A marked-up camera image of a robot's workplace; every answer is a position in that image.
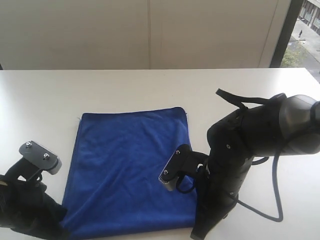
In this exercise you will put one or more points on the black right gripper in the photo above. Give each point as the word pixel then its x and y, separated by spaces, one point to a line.
pixel 216 190

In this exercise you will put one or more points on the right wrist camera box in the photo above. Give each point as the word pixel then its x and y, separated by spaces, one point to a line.
pixel 183 162

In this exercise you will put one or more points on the dark window frame post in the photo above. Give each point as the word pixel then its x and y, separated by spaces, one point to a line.
pixel 285 34

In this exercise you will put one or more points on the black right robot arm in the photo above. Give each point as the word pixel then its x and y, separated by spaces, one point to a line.
pixel 259 128

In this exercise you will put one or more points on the blue towel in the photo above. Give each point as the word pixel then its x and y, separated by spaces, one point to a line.
pixel 112 187

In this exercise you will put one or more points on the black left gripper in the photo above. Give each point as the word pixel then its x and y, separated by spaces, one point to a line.
pixel 27 209

